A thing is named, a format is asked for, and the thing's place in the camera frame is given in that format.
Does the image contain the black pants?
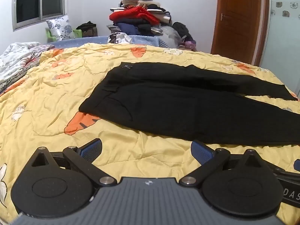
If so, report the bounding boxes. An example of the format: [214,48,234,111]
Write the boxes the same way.
[78,61,300,147]

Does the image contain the dark bag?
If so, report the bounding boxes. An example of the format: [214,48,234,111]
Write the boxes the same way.
[76,21,98,38]

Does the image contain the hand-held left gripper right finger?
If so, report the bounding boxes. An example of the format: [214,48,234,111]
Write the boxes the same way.
[179,140,268,187]

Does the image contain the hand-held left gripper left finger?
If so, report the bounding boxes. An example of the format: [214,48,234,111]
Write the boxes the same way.
[30,138,118,188]

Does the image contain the sliding window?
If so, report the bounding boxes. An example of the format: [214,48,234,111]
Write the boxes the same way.
[12,0,69,31]

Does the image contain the grey plastic bag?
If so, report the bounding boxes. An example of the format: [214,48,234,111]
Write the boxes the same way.
[160,25,182,49]

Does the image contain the pile of folded clothes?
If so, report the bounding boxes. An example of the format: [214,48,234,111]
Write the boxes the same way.
[106,0,197,51]

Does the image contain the floral pillow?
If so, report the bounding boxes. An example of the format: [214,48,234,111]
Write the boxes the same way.
[45,15,76,42]

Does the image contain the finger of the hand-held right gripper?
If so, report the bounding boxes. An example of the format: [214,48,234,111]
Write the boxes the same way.
[268,159,300,180]

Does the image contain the brown wooden door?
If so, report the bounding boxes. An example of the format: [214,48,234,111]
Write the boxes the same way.
[210,0,270,66]

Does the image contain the white patterned quilt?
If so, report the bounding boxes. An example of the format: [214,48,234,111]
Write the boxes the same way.
[0,42,56,91]

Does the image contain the yellow printed blanket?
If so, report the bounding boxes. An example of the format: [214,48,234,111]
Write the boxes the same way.
[0,43,300,225]

